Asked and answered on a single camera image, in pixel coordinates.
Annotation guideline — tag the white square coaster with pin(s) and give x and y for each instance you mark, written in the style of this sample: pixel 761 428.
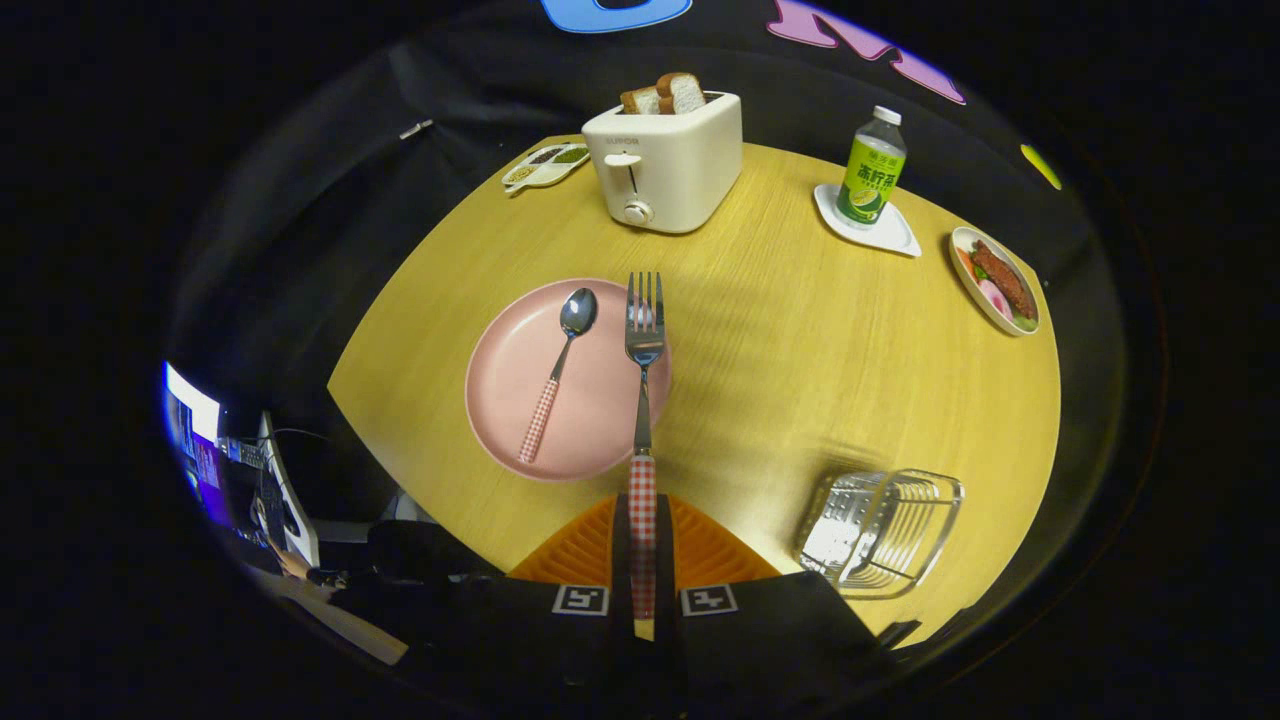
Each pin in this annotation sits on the white square coaster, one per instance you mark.
pixel 897 238

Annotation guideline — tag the white monitor back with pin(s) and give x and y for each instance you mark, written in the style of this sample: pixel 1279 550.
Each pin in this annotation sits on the white monitor back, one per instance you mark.
pixel 292 500

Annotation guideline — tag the silver metal clip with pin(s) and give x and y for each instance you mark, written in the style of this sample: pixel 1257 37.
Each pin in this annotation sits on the silver metal clip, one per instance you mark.
pixel 416 129

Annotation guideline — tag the green label drink bottle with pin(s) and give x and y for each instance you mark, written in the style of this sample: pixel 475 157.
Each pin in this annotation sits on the green label drink bottle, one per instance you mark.
pixel 870 170

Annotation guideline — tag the lit computer monitor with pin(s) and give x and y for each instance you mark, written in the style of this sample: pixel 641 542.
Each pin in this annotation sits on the lit computer monitor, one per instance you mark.
pixel 192 420

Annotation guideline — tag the white toaster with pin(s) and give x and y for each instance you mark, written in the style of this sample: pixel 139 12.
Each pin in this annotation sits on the white toaster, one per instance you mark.
pixel 680 160

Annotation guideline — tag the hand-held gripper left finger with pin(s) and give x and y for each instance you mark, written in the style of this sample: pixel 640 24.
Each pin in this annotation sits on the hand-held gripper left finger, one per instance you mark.
pixel 620 560

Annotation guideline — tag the white plate of food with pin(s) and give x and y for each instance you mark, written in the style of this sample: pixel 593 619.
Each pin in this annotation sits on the white plate of food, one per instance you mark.
pixel 995 282

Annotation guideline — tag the white divided bean dish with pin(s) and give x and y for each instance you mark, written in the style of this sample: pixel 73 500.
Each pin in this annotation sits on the white divided bean dish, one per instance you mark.
pixel 545 168

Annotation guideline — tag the pink round plate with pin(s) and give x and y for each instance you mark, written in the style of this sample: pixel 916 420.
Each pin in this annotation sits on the pink round plate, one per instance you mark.
pixel 595 420

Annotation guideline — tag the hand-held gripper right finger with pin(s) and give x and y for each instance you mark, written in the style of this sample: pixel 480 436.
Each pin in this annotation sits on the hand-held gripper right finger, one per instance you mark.
pixel 666 560

